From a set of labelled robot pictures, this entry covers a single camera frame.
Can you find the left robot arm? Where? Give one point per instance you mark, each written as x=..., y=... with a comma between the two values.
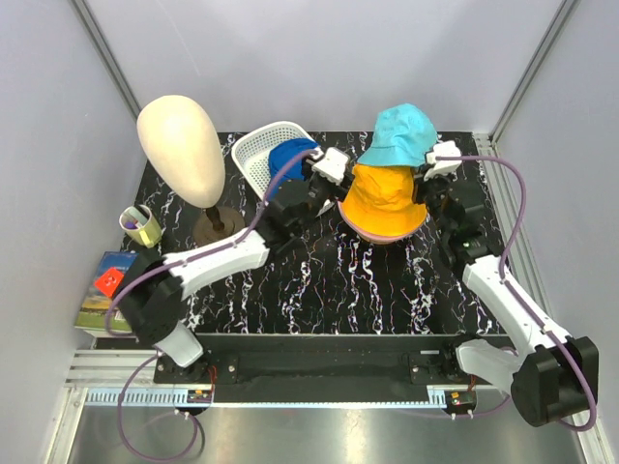
x=153, y=290

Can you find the left aluminium frame post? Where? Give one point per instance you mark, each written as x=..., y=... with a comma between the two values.
x=95, y=34

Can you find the cream mannequin head stand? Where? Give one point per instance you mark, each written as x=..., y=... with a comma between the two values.
x=181, y=143

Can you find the right aluminium frame post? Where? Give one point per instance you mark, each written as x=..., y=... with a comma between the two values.
x=550, y=37

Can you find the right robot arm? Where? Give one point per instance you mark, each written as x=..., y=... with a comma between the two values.
x=550, y=375

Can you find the yellow tape cup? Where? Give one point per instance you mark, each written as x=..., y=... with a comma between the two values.
x=140, y=224

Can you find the pink bucket hat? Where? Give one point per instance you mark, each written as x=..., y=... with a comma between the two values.
x=369, y=237

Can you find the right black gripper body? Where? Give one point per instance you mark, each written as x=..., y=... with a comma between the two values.
x=431, y=191

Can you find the orange bucket hat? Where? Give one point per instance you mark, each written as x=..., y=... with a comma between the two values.
x=380, y=201

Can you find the aluminium frame post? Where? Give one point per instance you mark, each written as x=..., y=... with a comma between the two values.
x=550, y=37
x=95, y=34

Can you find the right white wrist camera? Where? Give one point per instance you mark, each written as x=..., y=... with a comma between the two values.
x=443, y=159

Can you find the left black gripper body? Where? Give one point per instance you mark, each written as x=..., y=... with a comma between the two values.
x=323, y=191

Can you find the teal hat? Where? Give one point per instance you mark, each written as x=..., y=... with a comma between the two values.
x=402, y=136

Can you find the landscape cover book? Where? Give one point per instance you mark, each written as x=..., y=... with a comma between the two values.
x=91, y=315

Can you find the red cube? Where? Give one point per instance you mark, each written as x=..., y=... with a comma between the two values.
x=109, y=281

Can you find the blue hat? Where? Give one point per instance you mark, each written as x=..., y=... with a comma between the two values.
x=286, y=151

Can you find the white plastic basket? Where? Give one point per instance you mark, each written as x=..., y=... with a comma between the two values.
x=250, y=153

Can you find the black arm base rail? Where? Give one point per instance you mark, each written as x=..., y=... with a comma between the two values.
x=319, y=369

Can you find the black marble table mat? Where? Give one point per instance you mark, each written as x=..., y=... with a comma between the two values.
x=334, y=282

